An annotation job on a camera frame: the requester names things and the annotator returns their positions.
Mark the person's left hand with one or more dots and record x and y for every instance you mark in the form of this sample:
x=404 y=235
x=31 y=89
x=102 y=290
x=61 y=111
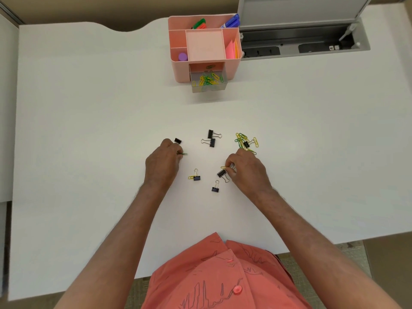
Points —
x=161 y=165

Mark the person's right hand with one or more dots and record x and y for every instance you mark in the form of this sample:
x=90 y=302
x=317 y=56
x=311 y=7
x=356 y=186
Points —
x=249 y=173

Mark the person's right fingers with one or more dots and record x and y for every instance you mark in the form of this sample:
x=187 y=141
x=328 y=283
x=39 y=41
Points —
x=234 y=159

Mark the person's left fingers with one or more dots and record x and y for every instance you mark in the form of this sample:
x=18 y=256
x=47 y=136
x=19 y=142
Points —
x=172 y=147

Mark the person's left forearm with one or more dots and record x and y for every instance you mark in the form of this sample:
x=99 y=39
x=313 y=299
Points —
x=119 y=250

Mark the person's right forearm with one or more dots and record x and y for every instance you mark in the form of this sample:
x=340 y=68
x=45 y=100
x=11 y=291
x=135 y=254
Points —
x=318 y=254

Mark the pile of coloured paper clips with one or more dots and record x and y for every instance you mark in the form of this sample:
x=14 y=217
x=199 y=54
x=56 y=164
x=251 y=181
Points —
x=240 y=138

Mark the clear plastic drawer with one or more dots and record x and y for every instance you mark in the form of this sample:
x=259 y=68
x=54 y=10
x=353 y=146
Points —
x=209 y=86

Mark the heap of clips inside drawer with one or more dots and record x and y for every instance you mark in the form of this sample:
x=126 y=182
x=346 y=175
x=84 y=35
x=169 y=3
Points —
x=209 y=79

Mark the pink desk organizer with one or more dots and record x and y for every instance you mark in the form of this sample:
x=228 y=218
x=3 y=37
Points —
x=180 y=69

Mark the pink sticky notes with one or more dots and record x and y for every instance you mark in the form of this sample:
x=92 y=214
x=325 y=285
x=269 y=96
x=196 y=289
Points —
x=229 y=50

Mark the orange sticky notes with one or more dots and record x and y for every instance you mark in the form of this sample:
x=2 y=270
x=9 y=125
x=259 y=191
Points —
x=237 y=48

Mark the black power strip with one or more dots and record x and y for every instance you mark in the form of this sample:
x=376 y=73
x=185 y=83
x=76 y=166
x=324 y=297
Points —
x=261 y=51

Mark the coral patterned shirt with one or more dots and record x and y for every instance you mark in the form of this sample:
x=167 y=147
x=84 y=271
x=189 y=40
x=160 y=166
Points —
x=222 y=279

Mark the red marker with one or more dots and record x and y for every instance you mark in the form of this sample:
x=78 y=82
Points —
x=201 y=26

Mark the green marker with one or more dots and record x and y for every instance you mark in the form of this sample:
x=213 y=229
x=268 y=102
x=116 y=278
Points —
x=198 y=23

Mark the pink shirt button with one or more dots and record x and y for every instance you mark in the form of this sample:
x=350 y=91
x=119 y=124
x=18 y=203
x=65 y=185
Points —
x=237 y=289

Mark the blue marker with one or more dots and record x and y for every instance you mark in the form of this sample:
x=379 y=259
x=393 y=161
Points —
x=231 y=21

